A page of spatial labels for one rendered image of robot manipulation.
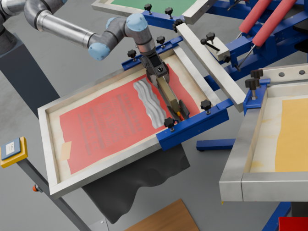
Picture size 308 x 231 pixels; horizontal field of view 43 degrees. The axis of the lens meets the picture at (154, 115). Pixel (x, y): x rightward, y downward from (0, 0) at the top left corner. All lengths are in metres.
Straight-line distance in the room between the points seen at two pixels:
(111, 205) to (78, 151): 0.32
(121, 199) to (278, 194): 1.26
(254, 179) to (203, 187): 1.91
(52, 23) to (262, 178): 1.24
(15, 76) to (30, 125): 1.52
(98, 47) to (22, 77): 0.80
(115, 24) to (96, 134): 0.50
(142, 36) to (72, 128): 0.58
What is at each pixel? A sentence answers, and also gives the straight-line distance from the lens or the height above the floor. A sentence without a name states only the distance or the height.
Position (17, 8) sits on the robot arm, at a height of 1.38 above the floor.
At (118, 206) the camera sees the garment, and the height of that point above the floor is 0.61.
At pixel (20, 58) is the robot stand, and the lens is 2.23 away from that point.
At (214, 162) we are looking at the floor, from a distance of 2.69.
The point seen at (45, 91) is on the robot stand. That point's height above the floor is 0.88.
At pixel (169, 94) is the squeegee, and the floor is 1.06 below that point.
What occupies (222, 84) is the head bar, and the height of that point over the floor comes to 1.04.
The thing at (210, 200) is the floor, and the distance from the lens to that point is 2.53.
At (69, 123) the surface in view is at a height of 0.95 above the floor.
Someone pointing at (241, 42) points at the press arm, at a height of 1.04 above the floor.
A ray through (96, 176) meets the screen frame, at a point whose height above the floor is 0.97.
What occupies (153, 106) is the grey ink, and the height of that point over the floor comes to 0.96.
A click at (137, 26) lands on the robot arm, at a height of 1.34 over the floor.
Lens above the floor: 2.13
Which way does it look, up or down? 43 degrees down
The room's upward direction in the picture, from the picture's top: 25 degrees counter-clockwise
